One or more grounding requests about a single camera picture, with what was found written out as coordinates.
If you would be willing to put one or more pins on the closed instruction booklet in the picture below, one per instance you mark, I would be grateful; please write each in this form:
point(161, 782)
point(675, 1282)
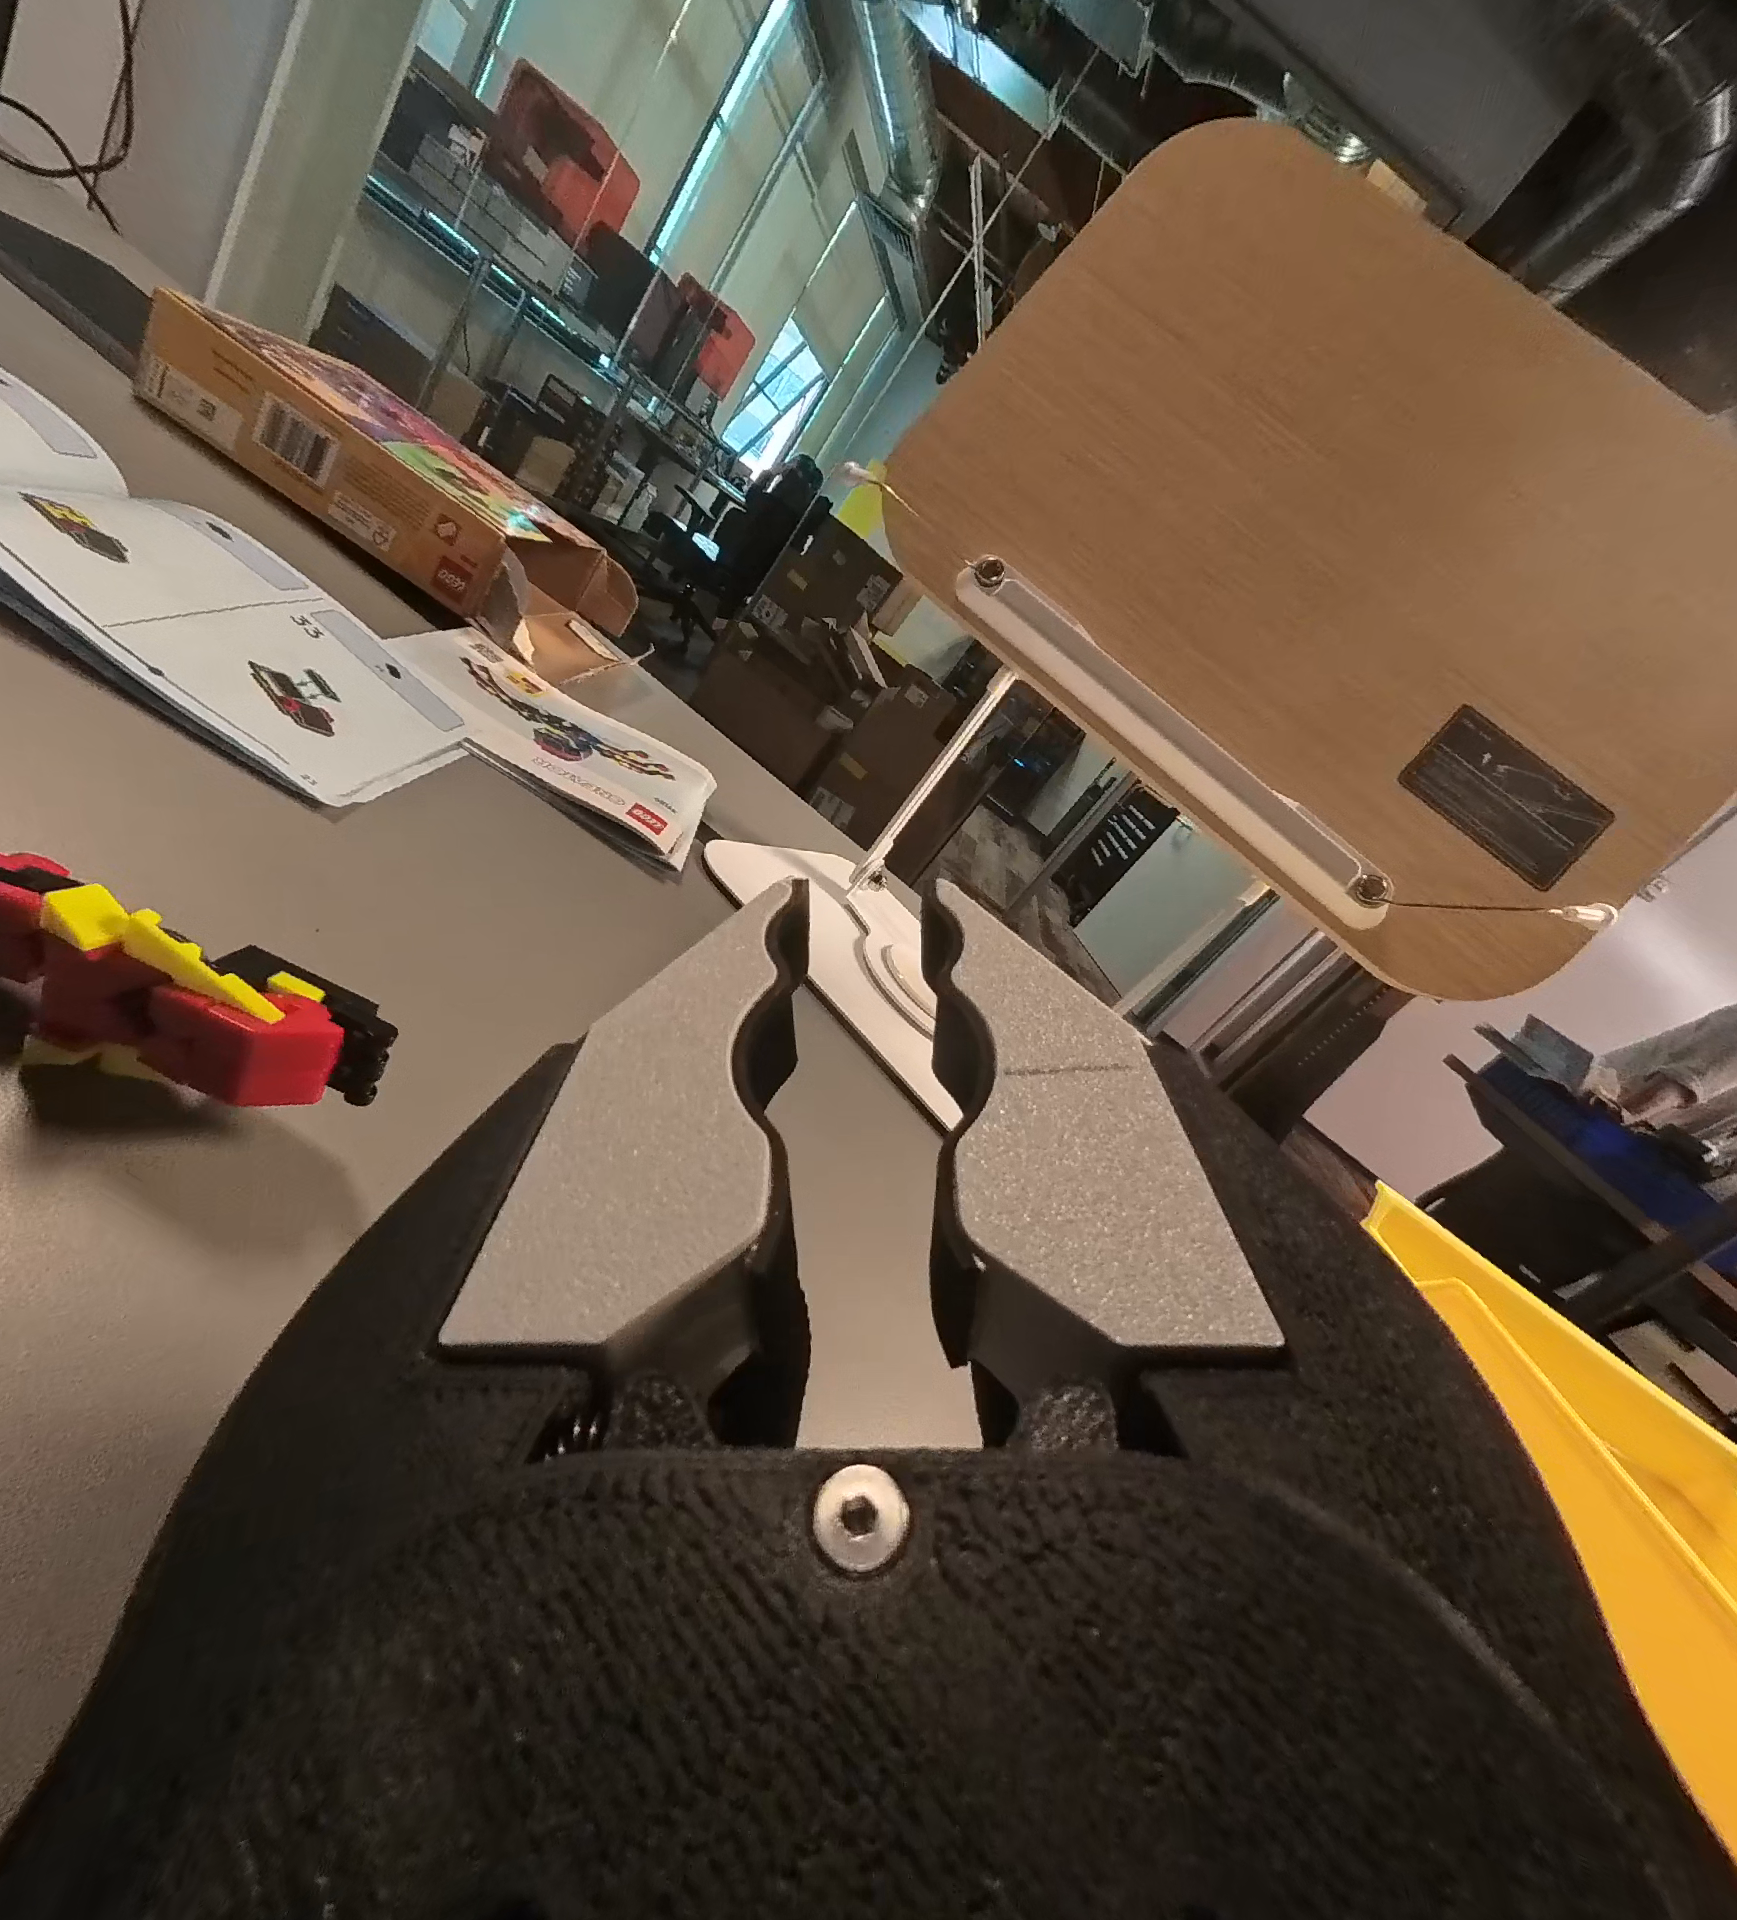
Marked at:
point(585, 752)

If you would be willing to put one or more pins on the red yellow black brick model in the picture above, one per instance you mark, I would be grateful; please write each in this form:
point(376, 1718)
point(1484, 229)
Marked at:
point(209, 1036)

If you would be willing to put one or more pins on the open instruction booklet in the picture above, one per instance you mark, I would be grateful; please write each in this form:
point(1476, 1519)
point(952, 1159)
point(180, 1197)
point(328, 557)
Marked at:
point(132, 600)

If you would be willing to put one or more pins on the yellow plastic bin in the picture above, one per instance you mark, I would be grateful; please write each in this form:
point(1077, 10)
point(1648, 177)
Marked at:
point(1710, 1620)

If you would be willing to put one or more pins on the blue plastic crate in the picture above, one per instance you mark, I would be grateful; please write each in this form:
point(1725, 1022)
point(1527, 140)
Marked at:
point(1665, 1186)

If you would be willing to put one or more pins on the black work table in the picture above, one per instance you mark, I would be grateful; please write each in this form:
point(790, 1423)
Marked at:
point(1634, 1275)

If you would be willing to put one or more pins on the yellow tag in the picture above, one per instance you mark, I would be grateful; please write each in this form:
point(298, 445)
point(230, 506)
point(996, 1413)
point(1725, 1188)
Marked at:
point(868, 518)

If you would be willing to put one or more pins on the black office chair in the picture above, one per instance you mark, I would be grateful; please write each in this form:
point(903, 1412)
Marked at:
point(758, 541)

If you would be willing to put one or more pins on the orange cardboard toy box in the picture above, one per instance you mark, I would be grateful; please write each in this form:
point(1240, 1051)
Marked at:
point(330, 435)

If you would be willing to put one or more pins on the wooden book stand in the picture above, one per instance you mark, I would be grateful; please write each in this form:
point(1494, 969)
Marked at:
point(1335, 450)

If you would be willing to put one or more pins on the metal storage shelf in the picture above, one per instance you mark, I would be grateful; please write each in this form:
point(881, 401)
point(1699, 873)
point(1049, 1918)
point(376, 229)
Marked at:
point(541, 285)

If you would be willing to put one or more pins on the large red black case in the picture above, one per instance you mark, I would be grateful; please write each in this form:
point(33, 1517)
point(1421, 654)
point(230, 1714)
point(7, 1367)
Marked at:
point(570, 152)

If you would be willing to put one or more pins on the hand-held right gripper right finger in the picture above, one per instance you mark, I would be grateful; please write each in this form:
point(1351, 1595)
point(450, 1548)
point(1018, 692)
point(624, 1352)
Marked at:
point(1107, 1199)

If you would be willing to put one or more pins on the small red black case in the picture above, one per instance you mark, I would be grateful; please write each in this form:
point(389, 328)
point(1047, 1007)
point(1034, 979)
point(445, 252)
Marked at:
point(717, 340)

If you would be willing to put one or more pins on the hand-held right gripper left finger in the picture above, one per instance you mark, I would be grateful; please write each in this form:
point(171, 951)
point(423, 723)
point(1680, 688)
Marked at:
point(612, 1199)

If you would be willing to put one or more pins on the silver spiral ventilation duct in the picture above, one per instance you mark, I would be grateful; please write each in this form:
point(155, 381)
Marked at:
point(891, 119)

